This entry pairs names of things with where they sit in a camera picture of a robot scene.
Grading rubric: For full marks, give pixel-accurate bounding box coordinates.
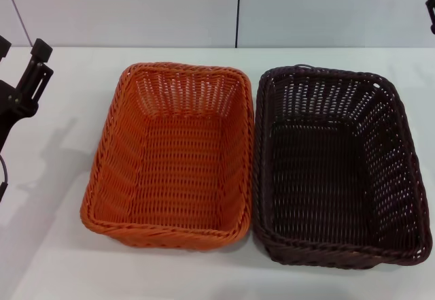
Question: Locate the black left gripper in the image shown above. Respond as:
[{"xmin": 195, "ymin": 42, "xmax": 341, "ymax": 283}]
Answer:
[{"xmin": 0, "ymin": 35, "xmax": 54, "ymax": 165}]

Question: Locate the orange woven plastic basket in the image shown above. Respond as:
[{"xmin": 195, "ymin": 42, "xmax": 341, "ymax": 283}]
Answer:
[{"xmin": 80, "ymin": 61, "xmax": 256, "ymax": 249}]

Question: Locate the dark brown woven basket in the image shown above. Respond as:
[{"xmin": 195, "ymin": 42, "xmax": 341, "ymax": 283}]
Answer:
[{"xmin": 253, "ymin": 63, "xmax": 433, "ymax": 269}]

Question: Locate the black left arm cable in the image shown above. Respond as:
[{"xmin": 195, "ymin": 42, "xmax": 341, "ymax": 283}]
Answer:
[{"xmin": 0, "ymin": 155, "xmax": 10, "ymax": 204}]

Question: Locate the black vertical wall strip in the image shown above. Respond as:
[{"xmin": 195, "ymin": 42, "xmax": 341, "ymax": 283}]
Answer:
[{"xmin": 235, "ymin": 0, "xmax": 243, "ymax": 48}]

